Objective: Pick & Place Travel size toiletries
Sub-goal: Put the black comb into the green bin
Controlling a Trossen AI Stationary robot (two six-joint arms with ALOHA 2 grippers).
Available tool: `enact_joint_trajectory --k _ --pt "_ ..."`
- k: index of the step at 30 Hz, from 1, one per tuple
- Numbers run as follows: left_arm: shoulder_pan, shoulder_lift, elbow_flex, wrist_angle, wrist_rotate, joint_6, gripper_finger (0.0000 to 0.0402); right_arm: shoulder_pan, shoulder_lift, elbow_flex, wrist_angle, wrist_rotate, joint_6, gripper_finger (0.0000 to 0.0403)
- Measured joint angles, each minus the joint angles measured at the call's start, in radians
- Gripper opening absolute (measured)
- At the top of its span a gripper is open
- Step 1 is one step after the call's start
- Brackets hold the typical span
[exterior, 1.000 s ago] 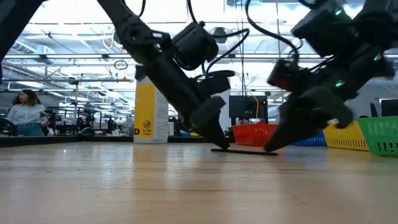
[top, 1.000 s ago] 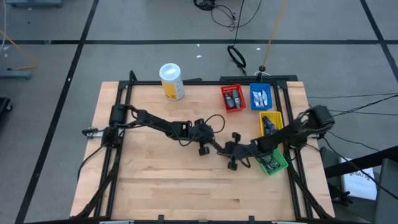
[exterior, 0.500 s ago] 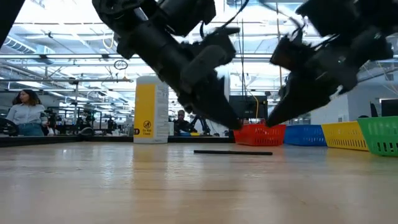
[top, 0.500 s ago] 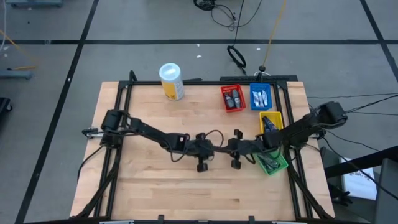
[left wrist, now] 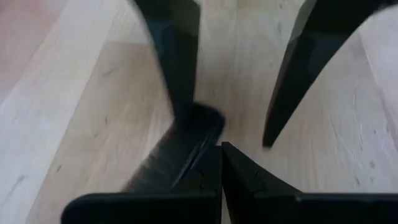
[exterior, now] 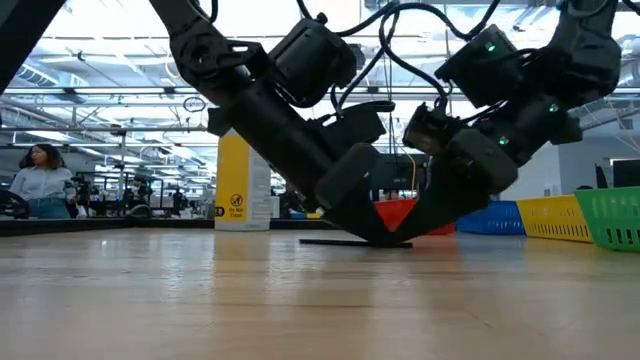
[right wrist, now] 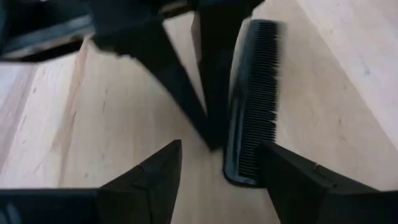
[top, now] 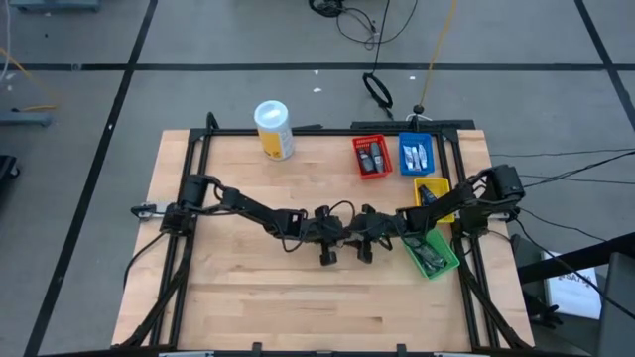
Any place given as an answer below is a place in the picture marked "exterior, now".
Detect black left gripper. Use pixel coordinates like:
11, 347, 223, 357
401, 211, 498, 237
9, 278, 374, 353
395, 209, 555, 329
207, 79, 397, 248

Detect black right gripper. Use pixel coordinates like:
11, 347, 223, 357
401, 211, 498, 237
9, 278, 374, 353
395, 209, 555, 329
388, 92, 584, 248

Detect black comb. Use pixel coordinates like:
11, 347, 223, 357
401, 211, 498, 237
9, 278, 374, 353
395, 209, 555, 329
299, 238, 414, 249

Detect green plastic basket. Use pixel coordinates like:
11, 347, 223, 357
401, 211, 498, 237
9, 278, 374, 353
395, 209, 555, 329
573, 186, 640, 253

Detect red plastic basket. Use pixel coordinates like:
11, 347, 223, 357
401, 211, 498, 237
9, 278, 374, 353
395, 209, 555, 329
373, 198, 458, 237

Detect blue plastic basket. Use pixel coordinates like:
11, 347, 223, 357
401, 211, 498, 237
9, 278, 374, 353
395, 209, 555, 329
455, 200, 527, 236

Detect yellow plastic basket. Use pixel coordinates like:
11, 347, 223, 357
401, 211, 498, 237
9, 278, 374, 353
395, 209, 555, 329
516, 194, 594, 244

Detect white yellow wipes canister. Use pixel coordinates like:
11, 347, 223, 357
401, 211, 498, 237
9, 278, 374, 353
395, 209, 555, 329
214, 127, 274, 232

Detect black computer monitor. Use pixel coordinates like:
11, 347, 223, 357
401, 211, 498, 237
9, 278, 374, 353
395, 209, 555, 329
612, 158, 640, 190

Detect person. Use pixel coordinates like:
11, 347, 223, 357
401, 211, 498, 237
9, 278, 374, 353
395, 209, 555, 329
8, 143, 77, 220

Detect black round object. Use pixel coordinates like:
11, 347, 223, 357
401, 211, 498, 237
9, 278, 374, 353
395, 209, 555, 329
0, 188, 31, 221

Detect long yellow cable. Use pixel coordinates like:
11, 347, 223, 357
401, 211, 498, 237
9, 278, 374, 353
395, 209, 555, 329
399, 147, 418, 199

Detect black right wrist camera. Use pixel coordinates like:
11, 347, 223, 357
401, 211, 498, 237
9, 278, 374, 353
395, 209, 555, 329
402, 102, 464, 157

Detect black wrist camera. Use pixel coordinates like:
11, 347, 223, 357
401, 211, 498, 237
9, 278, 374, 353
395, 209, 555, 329
402, 102, 464, 157
307, 99, 397, 157

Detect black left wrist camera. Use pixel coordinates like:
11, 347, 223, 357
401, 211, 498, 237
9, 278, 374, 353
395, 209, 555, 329
307, 99, 397, 157

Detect black left camera cable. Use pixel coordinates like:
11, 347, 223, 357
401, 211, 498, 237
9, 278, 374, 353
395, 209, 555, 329
295, 0, 401, 117

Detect black camera cable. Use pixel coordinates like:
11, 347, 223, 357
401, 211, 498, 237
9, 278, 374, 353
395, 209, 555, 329
295, 0, 401, 117
378, 0, 503, 112

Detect black right camera cable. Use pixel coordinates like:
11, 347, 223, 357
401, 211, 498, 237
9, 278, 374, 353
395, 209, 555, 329
378, 0, 503, 112

